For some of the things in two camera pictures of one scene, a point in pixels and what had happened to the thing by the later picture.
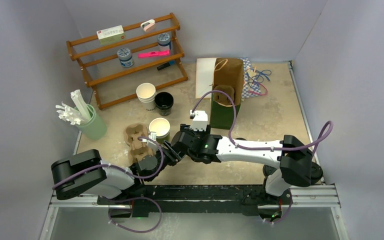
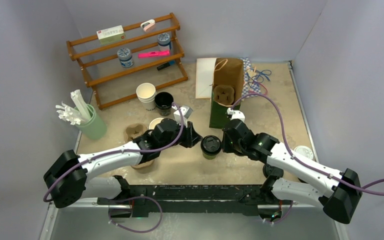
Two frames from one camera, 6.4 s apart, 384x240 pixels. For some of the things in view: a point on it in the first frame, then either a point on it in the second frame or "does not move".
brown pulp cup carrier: x=222 y=98 does not move
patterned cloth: x=251 y=84 does not move
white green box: x=111 y=35 does not move
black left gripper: x=173 y=155 to x=191 y=137
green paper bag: x=227 y=71 does not move
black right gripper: x=186 y=130 to x=225 y=145
